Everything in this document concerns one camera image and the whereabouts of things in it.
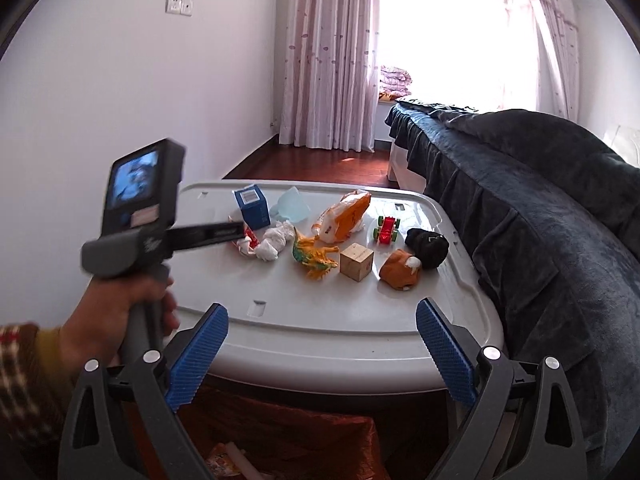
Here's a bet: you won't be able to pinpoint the orange plush toy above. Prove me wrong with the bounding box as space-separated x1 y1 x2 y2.
378 249 422 292

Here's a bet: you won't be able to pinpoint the orange white snack bag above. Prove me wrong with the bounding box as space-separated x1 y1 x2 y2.
312 190 373 244

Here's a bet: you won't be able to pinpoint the black bag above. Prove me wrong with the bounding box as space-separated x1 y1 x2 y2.
404 228 450 269

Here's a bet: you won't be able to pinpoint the light blue plastic piece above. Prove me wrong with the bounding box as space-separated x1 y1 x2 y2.
270 186 310 223

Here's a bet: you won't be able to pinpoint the red white wrapper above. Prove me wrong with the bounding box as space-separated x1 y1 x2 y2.
228 215 262 258

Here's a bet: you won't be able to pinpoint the pink patterned curtain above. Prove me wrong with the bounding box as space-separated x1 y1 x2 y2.
522 0 583 123
278 0 381 153

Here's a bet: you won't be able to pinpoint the red green toy car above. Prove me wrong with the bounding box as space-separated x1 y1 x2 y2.
373 215 402 245

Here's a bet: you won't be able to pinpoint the white headboard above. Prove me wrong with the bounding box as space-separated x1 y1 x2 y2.
602 125 640 167

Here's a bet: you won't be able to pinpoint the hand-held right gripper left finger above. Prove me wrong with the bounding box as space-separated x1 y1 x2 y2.
59 303 230 480

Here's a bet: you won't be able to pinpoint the blue carton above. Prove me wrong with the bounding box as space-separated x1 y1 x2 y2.
232 184 271 228

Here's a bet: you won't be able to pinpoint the dark blue bed blanket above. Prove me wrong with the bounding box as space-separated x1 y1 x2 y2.
384 100 640 480

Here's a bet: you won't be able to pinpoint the wooden cube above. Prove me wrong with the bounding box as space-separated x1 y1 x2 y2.
340 242 375 280

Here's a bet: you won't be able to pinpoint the white tissue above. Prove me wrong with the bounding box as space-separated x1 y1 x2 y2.
254 221 296 262

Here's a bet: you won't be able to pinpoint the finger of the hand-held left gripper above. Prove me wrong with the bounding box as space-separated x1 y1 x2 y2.
166 221 247 256

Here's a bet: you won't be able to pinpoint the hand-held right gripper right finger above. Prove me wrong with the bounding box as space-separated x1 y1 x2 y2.
416 297 588 480

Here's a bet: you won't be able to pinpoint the person's left hand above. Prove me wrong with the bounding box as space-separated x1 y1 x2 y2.
60 274 180 363

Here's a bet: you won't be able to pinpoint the white bed base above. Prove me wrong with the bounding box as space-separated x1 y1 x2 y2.
387 127 431 191

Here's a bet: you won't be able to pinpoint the white plastic bin lid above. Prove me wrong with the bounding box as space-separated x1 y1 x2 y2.
161 180 507 411

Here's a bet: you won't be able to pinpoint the folded pink quilts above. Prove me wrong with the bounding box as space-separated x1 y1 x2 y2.
380 65 413 96

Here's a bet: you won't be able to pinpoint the person's left forearm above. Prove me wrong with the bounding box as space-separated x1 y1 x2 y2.
0 322 87 461

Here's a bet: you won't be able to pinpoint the white paper stick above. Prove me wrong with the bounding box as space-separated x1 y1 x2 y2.
225 441 262 480

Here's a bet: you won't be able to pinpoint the orange trash bag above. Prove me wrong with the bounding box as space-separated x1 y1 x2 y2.
125 375 391 480

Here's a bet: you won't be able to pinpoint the yellow green dinosaur toy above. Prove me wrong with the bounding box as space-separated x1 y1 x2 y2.
292 227 341 282

